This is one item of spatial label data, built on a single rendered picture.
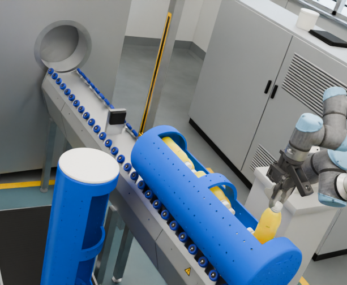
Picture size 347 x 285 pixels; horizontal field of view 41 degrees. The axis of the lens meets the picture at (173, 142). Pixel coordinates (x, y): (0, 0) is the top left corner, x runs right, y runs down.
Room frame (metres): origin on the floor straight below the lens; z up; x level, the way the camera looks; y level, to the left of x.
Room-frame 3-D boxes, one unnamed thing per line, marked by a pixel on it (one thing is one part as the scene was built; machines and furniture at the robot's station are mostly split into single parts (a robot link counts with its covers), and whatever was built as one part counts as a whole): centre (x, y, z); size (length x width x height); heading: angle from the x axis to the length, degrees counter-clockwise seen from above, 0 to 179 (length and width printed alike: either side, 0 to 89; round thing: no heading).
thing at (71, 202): (1.75, 0.34, 0.59); 0.28 x 0.28 x 0.88
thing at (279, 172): (1.40, -0.40, 1.48); 0.09 x 0.08 x 0.12; 40
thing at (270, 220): (1.38, -0.42, 1.24); 0.07 x 0.07 x 0.19
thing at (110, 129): (2.27, 0.34, 1.00); 0.10 x 0.04 x 0.15; 130
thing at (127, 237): (2.10, 0.11, 0.31); 0.06 x 0.06 x 0.63; 40
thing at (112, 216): (2.01, 0.21, 0.31); 0.06 x 0.06 x 0.63; 40
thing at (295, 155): (1.39, -0.40, 1.57); 0.08 x 0.08 x 0.05
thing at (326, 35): (3.77, -0.97, 1.46); 0.32 x 0.23 x 0.04; 34
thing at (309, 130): (1.39, -0.41, 1.64); 0.09 x 0.08 x 0.11; 98
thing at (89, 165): (1.75, 0.34, 1.03); 0.28 x 0.28 x 0.01
